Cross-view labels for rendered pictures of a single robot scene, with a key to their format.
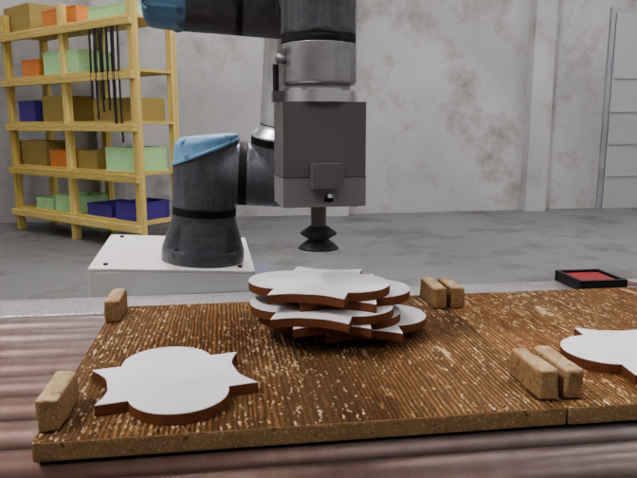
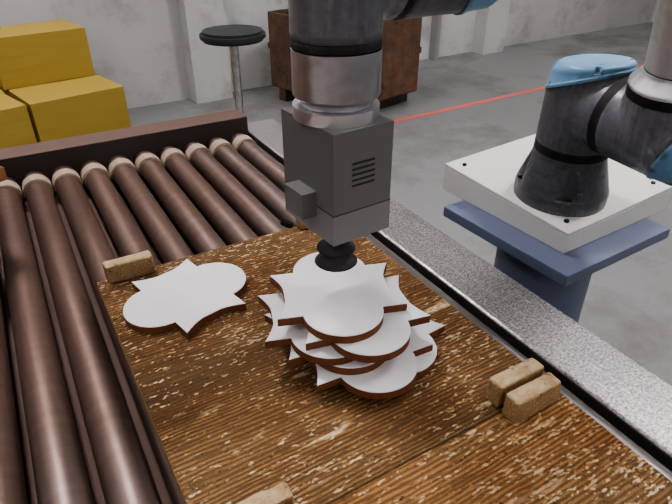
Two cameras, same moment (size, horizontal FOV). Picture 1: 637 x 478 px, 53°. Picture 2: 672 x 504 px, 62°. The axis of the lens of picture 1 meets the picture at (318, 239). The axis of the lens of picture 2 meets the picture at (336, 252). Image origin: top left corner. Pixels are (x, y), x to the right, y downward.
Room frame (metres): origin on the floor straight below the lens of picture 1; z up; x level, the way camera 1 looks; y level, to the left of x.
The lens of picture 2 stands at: (0.47, -0.44, 1.34)
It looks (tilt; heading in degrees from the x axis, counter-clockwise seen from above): 32 degrees down; 67
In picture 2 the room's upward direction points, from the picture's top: straight up
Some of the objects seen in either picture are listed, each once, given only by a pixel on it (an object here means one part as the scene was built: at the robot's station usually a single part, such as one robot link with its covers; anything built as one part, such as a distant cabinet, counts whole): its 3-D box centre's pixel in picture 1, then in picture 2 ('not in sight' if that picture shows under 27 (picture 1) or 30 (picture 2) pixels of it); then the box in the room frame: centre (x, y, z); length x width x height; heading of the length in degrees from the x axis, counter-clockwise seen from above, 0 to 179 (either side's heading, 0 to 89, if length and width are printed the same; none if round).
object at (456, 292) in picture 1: (449, 291); (532, 397); (0.78, -0.17, 0.95); 0.06 x 0.02 x 0.03; 8
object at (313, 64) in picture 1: (316, 68); (334, 74); (0.66, 0.00, 1.22); 0.08 x 0.08 x 0.05
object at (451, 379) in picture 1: (291, 353); (296, 331); (0.62, 0.03, 0.93); 0.41 x 0.35 x 0.02; 98
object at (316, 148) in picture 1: (318, 147); (323, 164); (0.64, 0.00, 1.14); 0.10 x 0.09 x 0.16; 12
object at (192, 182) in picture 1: (209, 169); (587, 100); (1.16, 0.20, 1.08); 0.13 x 0.12 x 0.14; 97
